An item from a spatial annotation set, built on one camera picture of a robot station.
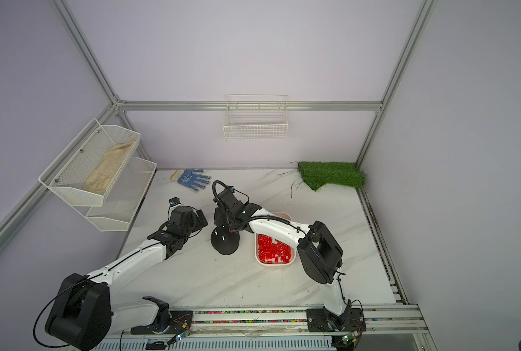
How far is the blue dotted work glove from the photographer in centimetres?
117

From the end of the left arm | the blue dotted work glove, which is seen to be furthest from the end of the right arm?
the blue dotted work glove

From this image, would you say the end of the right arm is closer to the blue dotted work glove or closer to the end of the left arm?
the end of the left arm
